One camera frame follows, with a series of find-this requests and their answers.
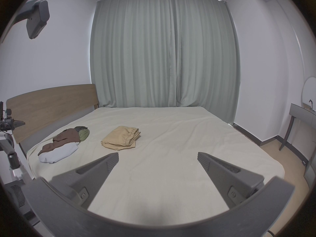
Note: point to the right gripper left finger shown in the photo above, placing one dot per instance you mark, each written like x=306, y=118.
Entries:
x=93, y=176

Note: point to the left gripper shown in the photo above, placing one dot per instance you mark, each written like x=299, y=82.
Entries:
x=7, y=125

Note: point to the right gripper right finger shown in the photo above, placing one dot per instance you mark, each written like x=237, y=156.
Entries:
x=222, y=176

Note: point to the beige shorts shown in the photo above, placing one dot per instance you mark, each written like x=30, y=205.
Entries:
x=121, y=138

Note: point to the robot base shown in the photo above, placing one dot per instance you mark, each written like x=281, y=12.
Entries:
x=17, y=194

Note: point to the bed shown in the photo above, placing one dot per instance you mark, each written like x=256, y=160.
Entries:
x=160, y=144

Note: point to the white garment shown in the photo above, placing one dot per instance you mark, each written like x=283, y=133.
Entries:
x=59, y=154

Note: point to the green garment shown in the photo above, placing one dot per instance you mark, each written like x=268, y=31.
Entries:
x=84, y=135

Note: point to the brown garment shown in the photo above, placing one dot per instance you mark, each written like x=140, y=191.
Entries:
x=64, y=138

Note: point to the dark grey garment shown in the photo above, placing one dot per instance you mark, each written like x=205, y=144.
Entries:
x=80, y=128

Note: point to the grey dressing table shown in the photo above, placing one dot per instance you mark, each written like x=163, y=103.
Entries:
x=300, y=115

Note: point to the round mirror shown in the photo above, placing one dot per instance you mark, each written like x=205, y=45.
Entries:
x=309, y=92

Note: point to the grey-green curtain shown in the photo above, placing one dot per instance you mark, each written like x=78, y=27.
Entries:
x=160, y=50

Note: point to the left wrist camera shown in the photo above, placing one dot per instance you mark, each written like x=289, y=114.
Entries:
x=8, y=112

